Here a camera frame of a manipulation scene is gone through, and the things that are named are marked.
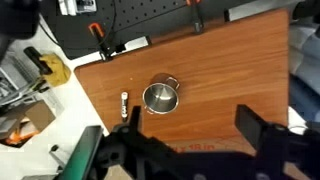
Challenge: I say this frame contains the orange handled black clamp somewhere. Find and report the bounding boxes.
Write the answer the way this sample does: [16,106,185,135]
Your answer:
[87,22,116,62]
[185,0,206,34]

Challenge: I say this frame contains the black handheld tool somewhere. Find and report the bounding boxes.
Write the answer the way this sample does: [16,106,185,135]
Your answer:
[23,46,54,76]

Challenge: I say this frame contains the white marker with black cap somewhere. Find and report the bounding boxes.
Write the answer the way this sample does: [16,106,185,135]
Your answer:
[120,91,130,123]

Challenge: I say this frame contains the green panel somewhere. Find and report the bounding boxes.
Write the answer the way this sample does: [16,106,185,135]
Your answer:
[54,125,104,180]

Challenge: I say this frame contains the black perforated breadboard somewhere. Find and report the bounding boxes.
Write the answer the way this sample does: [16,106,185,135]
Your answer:
[39,0,254,61]

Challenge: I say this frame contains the blue grey padded chair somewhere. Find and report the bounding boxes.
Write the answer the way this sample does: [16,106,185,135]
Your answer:
[288,24,320,123]

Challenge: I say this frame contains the small stainless steel pot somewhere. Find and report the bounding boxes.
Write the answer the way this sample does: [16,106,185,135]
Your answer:
[142,72,181,116]

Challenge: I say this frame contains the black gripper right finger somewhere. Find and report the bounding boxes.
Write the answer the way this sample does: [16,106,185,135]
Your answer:
[234,104,269,151]

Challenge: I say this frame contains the large printed cardboard box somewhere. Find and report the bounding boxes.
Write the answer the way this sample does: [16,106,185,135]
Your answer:
[106,134,301,180]

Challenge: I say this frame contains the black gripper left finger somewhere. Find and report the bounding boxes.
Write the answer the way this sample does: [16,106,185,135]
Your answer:
[128,105,143,134]

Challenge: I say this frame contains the small open cardboard box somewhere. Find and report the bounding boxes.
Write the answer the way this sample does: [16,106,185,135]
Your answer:
[0,99,57,149]

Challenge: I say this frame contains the yellow cloth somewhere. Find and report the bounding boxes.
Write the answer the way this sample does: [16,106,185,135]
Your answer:
[40,53,72,88]

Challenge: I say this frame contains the grey metal wire rack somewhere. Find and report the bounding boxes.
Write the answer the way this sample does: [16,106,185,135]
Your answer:
[0,53,49,108]

